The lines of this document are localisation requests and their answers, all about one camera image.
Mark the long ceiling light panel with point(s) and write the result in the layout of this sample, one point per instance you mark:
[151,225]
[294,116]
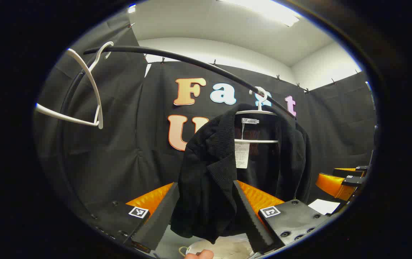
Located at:
[263,9]

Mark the white plastic hanger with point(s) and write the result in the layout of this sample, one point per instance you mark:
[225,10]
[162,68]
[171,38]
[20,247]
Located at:
[256,141]
[100,118]

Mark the black metal clothes rack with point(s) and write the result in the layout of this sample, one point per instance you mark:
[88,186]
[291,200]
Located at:
[130,48]

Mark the black backdrop cloth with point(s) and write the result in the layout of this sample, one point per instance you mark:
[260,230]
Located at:
[119,144]

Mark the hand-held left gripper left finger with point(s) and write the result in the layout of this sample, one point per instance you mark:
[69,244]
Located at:
[159,223]

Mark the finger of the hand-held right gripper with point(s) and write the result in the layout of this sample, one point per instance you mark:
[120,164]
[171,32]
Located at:
[353,181]
[346,173]

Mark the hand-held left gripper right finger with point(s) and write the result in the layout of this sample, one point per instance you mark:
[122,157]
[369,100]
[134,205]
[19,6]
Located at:
[251,223]

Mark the white fabric laundry hamper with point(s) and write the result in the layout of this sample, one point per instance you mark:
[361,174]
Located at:
[227,248]

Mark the small ceiling light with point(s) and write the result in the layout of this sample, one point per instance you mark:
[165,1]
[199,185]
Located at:
[131,8]

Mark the white flat board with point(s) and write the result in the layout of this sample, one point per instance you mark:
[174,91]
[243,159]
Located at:
[323,207]

